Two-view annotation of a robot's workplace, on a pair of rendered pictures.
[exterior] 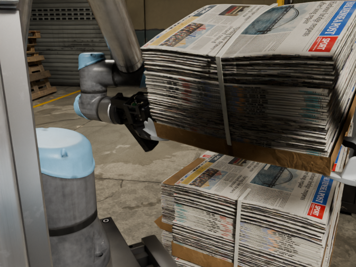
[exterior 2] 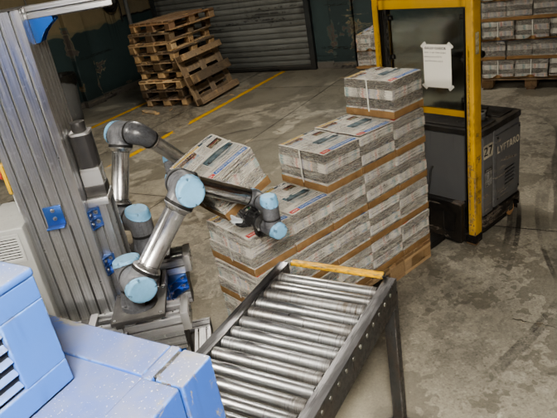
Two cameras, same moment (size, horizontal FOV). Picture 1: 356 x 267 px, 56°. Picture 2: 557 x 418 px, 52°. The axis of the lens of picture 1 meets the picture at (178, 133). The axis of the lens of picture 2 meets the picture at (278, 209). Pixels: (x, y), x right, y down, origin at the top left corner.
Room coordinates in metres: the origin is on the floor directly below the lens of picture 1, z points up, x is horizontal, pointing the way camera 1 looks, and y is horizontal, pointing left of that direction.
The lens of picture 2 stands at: (-1.58, -1.43, 2.10)
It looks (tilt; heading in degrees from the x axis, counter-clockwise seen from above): 25 degrees down; 23
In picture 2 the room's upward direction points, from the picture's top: 10 degrees counter-clockwise
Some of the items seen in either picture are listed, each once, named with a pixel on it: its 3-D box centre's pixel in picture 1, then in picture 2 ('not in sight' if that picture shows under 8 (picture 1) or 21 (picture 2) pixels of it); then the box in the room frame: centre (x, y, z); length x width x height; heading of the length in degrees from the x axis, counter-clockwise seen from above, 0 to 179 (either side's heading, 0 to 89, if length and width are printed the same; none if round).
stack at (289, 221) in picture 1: (281, 232); (315, 250); (1.21, -0.43, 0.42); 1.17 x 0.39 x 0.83; 150
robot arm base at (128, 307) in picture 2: not in sight; (136, 294); (0.06, -0.03, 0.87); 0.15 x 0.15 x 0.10
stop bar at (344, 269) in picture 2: not in sight; (336, 268); (0.41, -0.80, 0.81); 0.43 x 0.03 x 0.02; 80
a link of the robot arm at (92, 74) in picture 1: (98, 72); (172, 162); (0.96, 0.23, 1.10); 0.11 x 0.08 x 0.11; 79
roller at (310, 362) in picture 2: not in sight; (274, 354); (-0.11, -0.70, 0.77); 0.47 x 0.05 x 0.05; 80
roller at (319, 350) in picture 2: not in sight; (283, 342); (-0.05, -0.71, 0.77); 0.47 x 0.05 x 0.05; 80
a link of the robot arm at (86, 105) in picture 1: (94, 106); not in sight; (0.96, 0.25, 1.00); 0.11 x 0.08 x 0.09; 56
